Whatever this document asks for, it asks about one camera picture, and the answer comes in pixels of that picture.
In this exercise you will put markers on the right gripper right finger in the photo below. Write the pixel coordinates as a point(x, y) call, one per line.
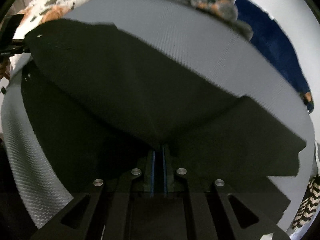
point(216, 209)

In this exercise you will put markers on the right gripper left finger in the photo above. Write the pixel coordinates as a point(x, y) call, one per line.
point(104, 211)

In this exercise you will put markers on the black pants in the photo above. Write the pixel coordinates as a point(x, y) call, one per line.
point(99, 100)

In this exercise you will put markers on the person's left hand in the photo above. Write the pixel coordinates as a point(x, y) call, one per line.
point(5, 69)

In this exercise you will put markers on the white floral pillow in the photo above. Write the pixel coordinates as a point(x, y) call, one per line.
point(40, 11)

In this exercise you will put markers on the black white zigzag cloth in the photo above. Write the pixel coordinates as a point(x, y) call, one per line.
point(308, 206)

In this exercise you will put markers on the grey mesh mattress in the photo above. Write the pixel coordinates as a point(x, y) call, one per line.
point(201, 43)

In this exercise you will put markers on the blue floral blanket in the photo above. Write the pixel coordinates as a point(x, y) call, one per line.
point(265, 35)

